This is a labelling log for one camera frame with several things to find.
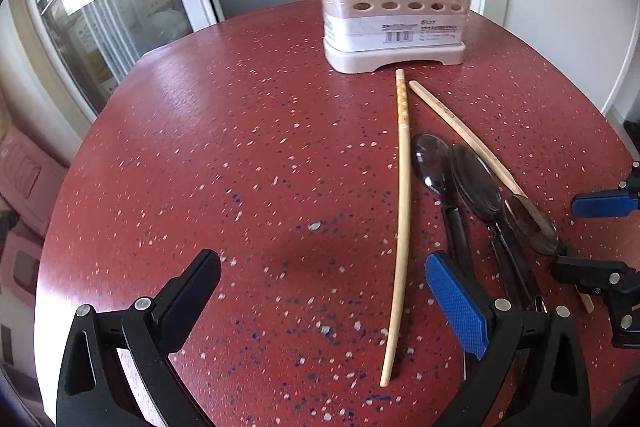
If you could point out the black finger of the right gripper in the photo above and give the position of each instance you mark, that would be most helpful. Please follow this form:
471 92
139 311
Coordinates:
616 283

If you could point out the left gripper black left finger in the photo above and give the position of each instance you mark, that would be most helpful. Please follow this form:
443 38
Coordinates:
92 387

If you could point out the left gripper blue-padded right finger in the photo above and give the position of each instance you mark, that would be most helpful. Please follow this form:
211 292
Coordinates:
553 389

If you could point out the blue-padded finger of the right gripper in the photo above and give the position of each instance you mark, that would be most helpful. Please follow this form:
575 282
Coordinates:
612 203

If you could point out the dark translucent spoon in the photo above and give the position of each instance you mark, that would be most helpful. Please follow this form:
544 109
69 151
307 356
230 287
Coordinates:
479 189
431 164
532 227

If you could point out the light wooden chopstick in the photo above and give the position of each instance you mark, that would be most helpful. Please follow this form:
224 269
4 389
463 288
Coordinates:
500 172

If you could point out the orange dotted chopstick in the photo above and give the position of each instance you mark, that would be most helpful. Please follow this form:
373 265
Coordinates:
403 228

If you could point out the pink plastic stool stack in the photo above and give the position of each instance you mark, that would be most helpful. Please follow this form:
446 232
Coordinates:
30 183

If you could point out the pink utensil holder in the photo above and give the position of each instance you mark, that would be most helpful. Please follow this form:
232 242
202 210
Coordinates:
364 35

